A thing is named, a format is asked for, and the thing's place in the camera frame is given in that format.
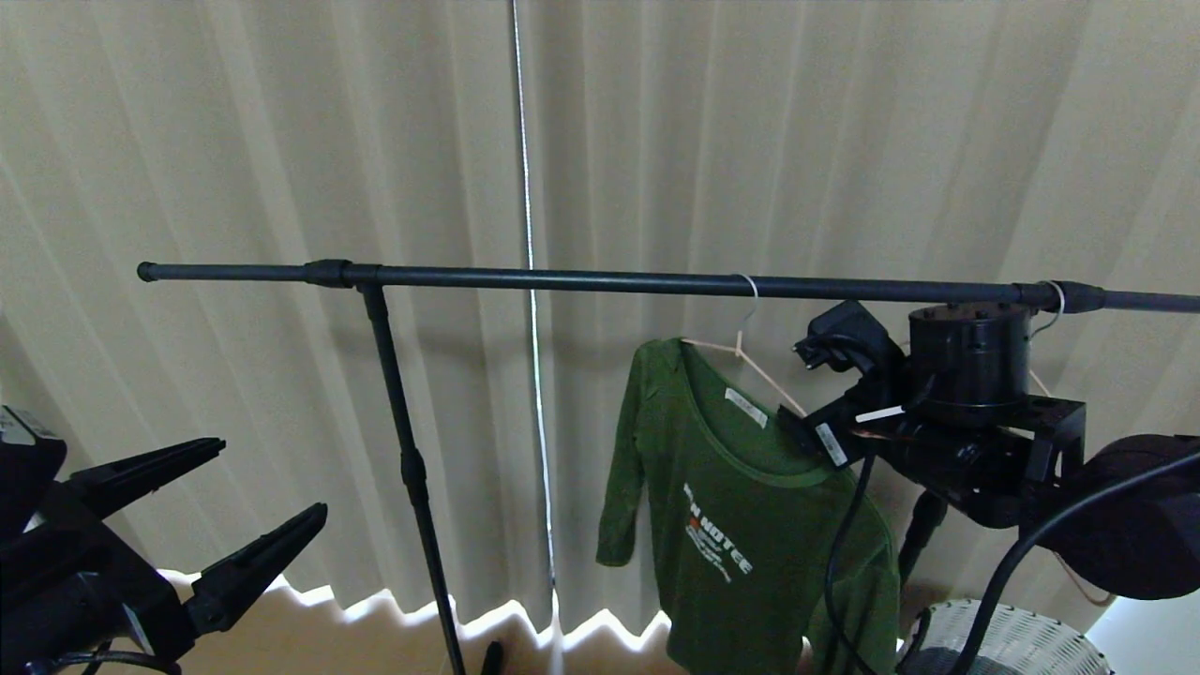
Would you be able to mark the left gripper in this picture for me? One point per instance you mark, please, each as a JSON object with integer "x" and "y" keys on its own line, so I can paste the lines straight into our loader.
{"x": 75, "y": 581}

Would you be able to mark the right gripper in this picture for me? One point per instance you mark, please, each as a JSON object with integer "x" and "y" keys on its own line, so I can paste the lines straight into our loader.
{"x": 825, "y": 431}

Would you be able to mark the green printed t-shirt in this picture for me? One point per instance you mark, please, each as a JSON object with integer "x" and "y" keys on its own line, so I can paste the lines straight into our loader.
{"x": 750, "y": 525}

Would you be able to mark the pink clothes hanger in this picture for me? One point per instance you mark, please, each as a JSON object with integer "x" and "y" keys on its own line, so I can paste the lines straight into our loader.
{"x": 745, "y": 323}
{"x": 1050, "y": 300}

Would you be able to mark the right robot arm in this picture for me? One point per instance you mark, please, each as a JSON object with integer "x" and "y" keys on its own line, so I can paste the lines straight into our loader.
{"x": 966, "y": 375}

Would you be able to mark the black clothes rack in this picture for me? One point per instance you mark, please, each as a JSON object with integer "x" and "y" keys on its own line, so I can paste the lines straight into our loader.
{"x": 609, "y": 279}

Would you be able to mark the white laundry basket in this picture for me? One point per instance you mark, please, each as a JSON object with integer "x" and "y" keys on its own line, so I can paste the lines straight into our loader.
{"x": 1022, "y": 637}

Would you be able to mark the beige curtain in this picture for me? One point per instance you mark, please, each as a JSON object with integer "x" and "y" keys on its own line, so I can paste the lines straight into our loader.
{"x": 750, "y": 112}

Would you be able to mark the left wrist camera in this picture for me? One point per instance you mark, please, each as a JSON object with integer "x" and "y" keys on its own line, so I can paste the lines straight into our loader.
{"x": 23, "y": 450}

